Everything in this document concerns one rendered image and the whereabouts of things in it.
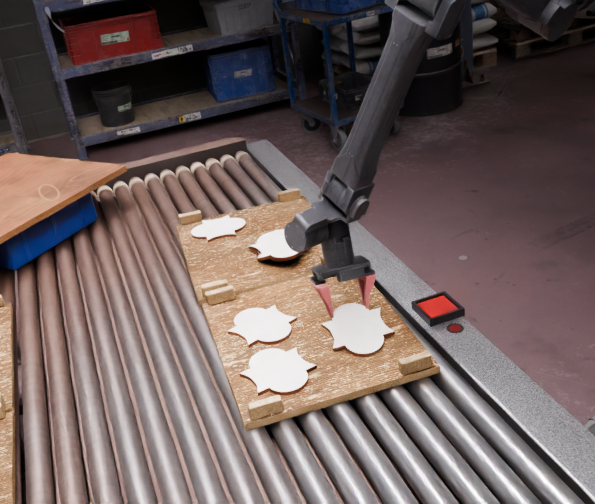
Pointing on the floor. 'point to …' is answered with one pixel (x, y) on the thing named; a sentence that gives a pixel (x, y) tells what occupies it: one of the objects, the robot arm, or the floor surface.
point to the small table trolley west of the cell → (311, 120)
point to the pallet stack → (522, 37)
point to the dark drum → (432, 74)
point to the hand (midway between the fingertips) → (348, 309)
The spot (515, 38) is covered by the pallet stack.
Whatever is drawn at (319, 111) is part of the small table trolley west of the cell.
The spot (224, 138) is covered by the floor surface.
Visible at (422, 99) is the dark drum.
